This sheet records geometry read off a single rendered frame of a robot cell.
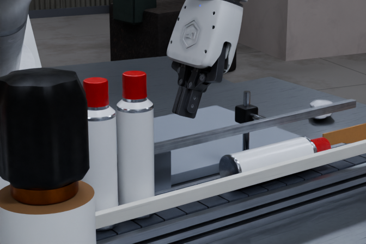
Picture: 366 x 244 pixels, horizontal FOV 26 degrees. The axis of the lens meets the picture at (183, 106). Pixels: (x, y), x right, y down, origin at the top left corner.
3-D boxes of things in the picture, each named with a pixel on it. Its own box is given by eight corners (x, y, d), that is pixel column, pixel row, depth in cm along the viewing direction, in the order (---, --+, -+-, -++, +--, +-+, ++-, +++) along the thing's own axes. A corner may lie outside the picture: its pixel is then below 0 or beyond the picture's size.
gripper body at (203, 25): (178, -20, 114) (156, 55, 115) (221, -13, 106) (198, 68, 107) (217, -5, 119) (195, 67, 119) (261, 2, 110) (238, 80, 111)
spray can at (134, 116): (130, 223, 110) (128, 79, 104) (111, 211, 114) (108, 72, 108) (162, 214, 113) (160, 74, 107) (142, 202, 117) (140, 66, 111)
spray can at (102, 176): (92, 235, 106) (87, 86, 100) (74, 221, 110) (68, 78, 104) (126, 225, 109) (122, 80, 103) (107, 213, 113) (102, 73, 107)
